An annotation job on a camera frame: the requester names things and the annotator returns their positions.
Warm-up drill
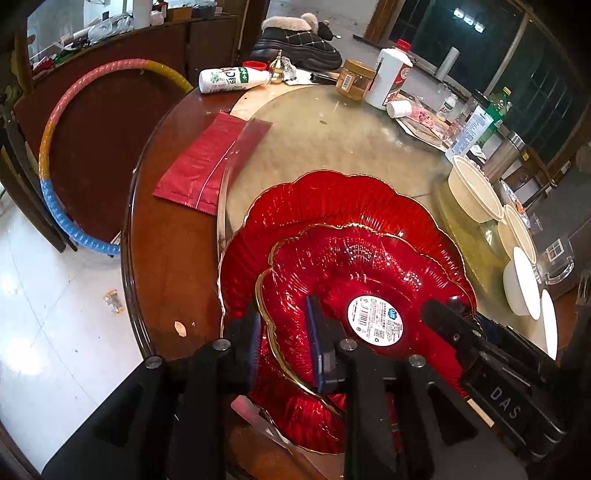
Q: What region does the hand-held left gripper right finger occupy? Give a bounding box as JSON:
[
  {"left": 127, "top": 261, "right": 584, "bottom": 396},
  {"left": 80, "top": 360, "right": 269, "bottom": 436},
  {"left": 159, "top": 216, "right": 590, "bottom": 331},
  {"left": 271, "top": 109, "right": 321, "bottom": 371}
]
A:
[{"left": 305, "top": 295, "right": 529, "bottom": 480}]

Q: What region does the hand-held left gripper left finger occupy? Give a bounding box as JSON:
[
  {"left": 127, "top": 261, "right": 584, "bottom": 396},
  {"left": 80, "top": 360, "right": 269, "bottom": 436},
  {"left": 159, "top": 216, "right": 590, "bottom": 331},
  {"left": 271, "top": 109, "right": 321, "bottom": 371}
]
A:
[{"left": 41, "top": 310, "right": 266, "bottom": 480}]

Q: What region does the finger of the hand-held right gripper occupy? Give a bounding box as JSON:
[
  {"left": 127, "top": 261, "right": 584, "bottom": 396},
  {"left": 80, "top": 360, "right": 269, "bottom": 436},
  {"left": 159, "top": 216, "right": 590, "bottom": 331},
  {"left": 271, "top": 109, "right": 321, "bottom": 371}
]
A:
[
  {"left": 450, "top": 295, "right": 561, "bottom": 370},
  {"left": 421, "top": 299, "right": 490, "bottom": 398}
]

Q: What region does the small red glass plate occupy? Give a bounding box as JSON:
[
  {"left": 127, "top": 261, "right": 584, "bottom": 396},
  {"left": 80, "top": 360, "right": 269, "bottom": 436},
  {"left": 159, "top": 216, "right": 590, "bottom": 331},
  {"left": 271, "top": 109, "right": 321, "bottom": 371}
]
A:
[{"left": 255, "top": 222, "right": 476, "bottom": 416}]

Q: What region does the large cream plastic bowl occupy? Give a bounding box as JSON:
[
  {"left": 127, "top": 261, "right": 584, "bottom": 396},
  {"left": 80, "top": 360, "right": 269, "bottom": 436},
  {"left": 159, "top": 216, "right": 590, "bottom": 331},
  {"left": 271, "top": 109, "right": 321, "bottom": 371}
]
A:
[{"left": 448, "top": 155, "right": 505, "bottom": 221}]

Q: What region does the large red glass plate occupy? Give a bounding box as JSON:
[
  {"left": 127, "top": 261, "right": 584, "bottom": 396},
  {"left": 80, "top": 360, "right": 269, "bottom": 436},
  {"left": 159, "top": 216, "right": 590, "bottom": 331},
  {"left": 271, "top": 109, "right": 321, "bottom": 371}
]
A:
[{"left": 219, "top": 170, "right": 476, "bottom": 455}]

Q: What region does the white plate edge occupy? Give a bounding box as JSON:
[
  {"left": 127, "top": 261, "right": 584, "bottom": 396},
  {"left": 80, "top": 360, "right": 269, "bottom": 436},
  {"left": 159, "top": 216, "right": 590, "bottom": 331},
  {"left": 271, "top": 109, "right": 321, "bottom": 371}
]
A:
[{"left": 540, "top": 288, "right": 559, "bottom": 361}]

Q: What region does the clear glass cup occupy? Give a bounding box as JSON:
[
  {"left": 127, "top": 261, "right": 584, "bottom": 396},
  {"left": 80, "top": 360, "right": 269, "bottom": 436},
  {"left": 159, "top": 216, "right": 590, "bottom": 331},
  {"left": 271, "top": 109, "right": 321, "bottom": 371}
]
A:
[{"left": 538, "top": 235, "right": 575, "bottom": 284}]

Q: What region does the small cream plastic bowl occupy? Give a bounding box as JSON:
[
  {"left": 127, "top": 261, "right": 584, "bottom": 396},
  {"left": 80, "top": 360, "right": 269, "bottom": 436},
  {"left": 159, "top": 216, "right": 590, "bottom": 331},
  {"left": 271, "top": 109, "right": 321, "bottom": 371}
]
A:
[{"left": 498, "top": 204, "right": 539, "bottom": 264}]

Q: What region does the patterned plate with food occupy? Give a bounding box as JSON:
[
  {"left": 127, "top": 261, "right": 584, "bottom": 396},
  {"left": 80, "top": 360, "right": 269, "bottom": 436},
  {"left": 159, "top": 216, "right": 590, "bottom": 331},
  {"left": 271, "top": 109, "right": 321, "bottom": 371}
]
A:
[{"left": 501, "top": 180, "right": 529, "bottom": 215}]

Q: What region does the dark wooden chair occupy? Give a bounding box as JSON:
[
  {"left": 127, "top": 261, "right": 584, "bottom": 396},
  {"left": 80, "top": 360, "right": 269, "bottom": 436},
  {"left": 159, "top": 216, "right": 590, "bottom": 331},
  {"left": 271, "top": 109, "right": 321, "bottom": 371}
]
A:
[{"left": 485, "top": 134, "right": 559, "bottom": 204}]

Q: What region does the red plastic bag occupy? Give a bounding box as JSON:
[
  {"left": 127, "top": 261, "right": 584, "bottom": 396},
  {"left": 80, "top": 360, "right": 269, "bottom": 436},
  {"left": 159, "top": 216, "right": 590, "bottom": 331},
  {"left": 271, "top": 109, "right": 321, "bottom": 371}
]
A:
[{"left": 152, "top": 112, "right": 273, "bottom": 216}]

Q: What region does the blue white carton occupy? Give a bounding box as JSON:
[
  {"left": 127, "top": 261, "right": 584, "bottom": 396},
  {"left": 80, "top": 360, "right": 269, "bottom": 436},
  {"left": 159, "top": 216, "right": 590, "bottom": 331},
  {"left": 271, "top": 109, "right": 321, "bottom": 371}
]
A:
[{"left": 445, "top": 107, "right": 495, "bottom": 162}]

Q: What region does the glass turntable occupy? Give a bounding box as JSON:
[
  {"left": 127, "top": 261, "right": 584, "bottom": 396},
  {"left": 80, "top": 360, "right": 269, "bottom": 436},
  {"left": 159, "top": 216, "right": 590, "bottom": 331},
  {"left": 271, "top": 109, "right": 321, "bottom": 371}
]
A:
[{"left": 216, "top": 85, "right": 559, "bottom": 444}]

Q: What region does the pink snack package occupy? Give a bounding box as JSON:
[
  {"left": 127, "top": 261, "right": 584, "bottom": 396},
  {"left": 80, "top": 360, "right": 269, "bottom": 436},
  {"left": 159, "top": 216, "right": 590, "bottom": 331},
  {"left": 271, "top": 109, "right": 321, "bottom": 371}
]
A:
[{"left": 397, "top": 104, "right": 451, "bottom": 146}]

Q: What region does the small white bottle green label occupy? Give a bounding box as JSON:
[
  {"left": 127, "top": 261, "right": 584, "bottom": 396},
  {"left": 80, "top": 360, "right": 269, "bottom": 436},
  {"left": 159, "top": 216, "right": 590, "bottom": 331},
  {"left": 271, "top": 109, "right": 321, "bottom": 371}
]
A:
[{"left": 436, "top": 92, "right": 459, "bottom": 123}]

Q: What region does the green plastic bottle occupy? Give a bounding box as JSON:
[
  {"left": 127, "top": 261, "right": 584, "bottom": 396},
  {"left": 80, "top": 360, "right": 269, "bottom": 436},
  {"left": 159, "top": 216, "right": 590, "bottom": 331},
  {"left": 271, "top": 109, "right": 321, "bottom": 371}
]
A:
[{"left": 475, "top": 87, "right": 513, "bottom": 146}]

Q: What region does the pink yellow blue hula hoop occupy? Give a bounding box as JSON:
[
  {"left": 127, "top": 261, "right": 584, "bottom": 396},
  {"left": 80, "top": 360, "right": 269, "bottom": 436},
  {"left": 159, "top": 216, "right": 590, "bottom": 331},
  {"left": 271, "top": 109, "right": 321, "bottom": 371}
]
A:
[{"left": 38, "top": 58, "right": 195, "bottom": 258}]

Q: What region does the folded wooden round tabletop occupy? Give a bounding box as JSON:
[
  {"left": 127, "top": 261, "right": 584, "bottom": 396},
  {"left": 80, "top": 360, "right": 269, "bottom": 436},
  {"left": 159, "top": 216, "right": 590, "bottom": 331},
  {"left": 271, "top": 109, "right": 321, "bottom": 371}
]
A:
[{"left": 14, "top": 67, "right": 190, "bottom": 250}]

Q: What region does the white liquor bottle red cap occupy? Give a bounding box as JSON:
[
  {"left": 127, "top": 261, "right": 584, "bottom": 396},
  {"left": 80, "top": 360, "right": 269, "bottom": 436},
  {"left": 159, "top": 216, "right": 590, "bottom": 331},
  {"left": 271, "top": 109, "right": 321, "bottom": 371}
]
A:
[{"left": 365, "top": 39, "right": 414, "bottom": 110}]

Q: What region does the peanut butter jar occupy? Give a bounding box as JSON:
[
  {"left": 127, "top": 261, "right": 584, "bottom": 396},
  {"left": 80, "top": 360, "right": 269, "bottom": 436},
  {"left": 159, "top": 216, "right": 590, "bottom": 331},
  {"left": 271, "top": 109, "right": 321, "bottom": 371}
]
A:
[{"left": 335, "top": 59, "right": 378, "bottom": 101}]

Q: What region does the white paper sheet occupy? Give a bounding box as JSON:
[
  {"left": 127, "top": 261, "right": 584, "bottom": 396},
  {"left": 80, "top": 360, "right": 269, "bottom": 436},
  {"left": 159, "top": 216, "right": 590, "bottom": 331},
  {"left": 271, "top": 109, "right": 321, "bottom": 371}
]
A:
[{"left": 283, "top": 69, "right": 319, "bottom": 87}]

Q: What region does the white paper roll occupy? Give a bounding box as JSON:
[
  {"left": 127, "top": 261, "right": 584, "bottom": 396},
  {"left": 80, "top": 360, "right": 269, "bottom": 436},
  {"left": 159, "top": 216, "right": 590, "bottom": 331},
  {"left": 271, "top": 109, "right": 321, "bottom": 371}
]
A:
[{"left": 436, "top": 47, "right": 461, "bottom": 79}]

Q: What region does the white milk drink bottle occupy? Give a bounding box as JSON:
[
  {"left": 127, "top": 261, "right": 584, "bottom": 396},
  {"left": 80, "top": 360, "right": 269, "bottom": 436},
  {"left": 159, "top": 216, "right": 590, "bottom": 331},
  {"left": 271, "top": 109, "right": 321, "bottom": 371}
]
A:
[{"left": 198, "top": 66, "right": 272, "bottom": 95}]

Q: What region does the gold ornament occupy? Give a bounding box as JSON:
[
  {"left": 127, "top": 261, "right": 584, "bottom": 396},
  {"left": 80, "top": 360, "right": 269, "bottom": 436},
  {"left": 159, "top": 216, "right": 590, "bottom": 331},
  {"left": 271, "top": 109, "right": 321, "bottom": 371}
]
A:
[{"left": 269, "top": 50, "right": 296, "bottom": 85}]

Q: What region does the black fur-lined boot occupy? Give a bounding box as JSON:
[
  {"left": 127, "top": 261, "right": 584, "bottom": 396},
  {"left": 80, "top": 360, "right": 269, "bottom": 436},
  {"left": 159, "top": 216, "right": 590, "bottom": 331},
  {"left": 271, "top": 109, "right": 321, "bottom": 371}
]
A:
[
  {"left": 300, "top": 13, "right": 341, "bottom": 42},
  {"left": 249, "top": 16, "right": 343, "bottom": 71}
]

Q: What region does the dark window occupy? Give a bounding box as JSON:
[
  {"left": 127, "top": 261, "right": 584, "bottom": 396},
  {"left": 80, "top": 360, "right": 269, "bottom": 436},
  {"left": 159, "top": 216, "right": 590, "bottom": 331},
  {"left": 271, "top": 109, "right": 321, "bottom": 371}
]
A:
[{"left": 369, "top": 0, "right": 591, "bottom": 185}]

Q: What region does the wooden cabinet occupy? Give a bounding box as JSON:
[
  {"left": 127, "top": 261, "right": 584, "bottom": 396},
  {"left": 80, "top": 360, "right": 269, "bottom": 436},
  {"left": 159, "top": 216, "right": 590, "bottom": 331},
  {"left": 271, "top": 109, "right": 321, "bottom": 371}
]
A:
[{"left": 28, "top": 14, "right": 241, "bottom": 93}]

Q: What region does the folding table metal frame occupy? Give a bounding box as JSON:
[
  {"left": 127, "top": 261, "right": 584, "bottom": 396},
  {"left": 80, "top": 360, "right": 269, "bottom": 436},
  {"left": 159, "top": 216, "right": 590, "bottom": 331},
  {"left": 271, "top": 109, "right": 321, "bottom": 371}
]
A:
[{"left": 0, "top": 92, "right": 79, "bottom": 252}]

